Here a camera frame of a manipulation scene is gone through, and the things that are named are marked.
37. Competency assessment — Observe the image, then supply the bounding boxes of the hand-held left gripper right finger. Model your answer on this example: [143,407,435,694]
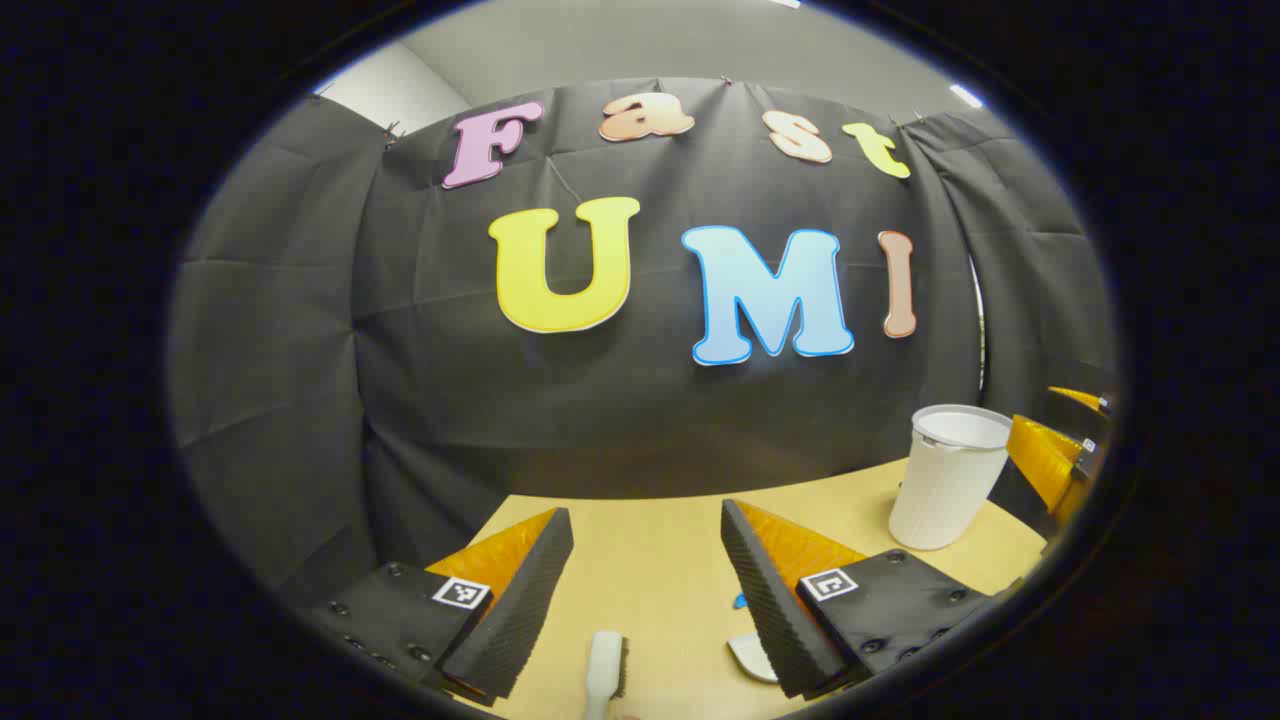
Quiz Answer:
[720,498,993,701]

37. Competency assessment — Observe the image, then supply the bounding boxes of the white dustpan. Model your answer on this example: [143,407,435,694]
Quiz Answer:
[727,632,781,685]

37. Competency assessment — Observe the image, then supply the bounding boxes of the white garbage bin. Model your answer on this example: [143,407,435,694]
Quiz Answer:
[888,404,1014,551]

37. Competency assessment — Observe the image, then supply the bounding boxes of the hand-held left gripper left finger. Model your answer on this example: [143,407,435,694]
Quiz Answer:
[308,506,576,708]

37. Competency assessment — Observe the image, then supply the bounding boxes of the small white broom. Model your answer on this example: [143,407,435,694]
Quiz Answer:
[583,630,631,720]

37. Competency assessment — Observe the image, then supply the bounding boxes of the wooden desktop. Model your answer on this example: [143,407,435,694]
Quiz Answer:
[455,455,1049,720]

